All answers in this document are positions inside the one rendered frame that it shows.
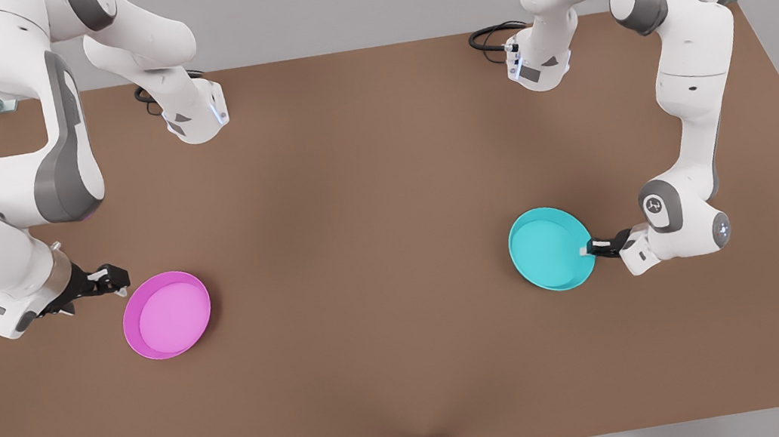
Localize pink plate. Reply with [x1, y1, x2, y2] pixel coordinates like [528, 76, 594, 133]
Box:
[117, 266, 218, 364]

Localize blue plate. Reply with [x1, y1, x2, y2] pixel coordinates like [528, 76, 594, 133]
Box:
[504, 201, 602, 298]

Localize black cable loop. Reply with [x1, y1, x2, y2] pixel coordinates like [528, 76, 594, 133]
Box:
[467, 19, 534, 68]
[132, 68, 210, 120]

